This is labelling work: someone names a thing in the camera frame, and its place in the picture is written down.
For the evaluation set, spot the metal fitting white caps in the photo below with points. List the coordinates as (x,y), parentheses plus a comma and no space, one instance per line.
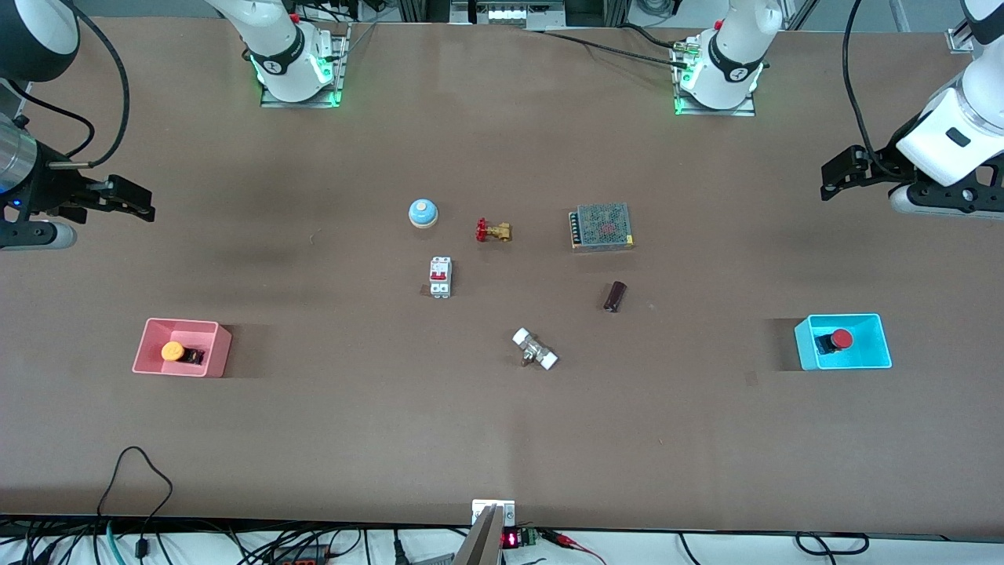
(535,349)

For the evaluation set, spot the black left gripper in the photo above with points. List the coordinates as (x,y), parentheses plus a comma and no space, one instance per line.
(884,166)

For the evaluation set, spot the blue round bell button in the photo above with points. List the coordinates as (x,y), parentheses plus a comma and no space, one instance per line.
(423,213)

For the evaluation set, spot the red power strip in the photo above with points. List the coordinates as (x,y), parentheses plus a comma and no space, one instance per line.
(302,555)

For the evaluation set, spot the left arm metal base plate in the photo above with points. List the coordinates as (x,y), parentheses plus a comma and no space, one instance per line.
(749,108)

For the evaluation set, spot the pink plastic bin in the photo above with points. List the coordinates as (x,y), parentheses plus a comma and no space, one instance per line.
(205,355)

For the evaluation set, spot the dark brown cylindrical capacitor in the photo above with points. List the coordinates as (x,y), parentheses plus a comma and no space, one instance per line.
(615,297)

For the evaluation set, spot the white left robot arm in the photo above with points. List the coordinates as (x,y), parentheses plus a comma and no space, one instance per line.
(729,67)

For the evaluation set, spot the grey metal camera bar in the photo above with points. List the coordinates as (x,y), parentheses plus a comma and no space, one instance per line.
(480,541)

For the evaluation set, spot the red digit display module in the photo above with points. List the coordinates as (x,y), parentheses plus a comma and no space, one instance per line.
(518,538)

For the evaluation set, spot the cyan plastic bin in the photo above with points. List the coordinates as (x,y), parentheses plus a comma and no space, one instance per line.
(867,355)

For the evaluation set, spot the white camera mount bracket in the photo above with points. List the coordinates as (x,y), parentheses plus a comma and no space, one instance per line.
(480,508)

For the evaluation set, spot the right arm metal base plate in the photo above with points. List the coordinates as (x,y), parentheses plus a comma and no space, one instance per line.
(339,74)

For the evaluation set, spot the metal mesh power supply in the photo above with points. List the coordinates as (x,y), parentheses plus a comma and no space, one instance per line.
(602,227)

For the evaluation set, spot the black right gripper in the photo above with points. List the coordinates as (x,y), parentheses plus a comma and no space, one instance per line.
(56,191)

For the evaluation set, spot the red push button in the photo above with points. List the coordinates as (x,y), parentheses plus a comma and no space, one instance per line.
(838,340)

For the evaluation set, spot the yellow push button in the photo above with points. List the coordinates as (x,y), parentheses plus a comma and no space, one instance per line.
(173,351)

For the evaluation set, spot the aluminium frame with lights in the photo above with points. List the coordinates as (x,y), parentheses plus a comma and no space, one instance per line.
(506,12)

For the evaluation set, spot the white red circuit breaker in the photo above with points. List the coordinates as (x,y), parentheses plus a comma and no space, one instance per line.
(440,277)

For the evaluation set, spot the grey metal corner bracket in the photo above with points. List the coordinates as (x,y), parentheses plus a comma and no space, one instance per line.
(960,41)

